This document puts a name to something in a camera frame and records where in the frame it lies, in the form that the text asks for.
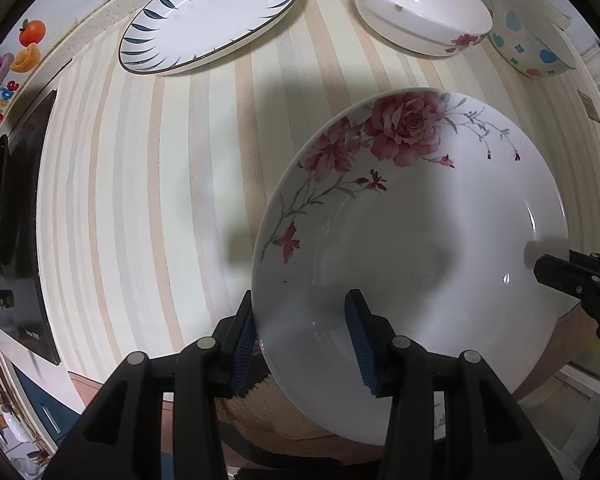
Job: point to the orange slice wall sticker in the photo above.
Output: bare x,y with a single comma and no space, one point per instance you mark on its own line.
25,58

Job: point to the oval plate with blue leaves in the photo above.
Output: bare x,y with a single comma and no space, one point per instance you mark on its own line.
205,20

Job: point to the orange fruit wall sticker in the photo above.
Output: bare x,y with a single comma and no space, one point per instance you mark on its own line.
32,32

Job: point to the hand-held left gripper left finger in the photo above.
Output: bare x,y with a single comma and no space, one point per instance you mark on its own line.
242,355

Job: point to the white plate with pink flowers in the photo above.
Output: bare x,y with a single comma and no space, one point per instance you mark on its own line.
405,235

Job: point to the cream bowl with blue dots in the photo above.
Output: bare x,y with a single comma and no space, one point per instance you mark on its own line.
522,37

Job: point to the black glass cooktop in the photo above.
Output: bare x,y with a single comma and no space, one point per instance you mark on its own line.
25,260

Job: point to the striped tablecloth with cat print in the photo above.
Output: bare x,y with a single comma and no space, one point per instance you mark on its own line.
180,185

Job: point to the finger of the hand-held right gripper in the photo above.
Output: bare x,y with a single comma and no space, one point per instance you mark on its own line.
587,280

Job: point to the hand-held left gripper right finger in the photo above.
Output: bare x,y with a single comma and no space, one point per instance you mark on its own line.
362,345

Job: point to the blue kitchen cabinet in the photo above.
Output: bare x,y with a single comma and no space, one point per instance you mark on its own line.
45,410

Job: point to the brown label patch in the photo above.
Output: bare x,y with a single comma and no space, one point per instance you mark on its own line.
587,106

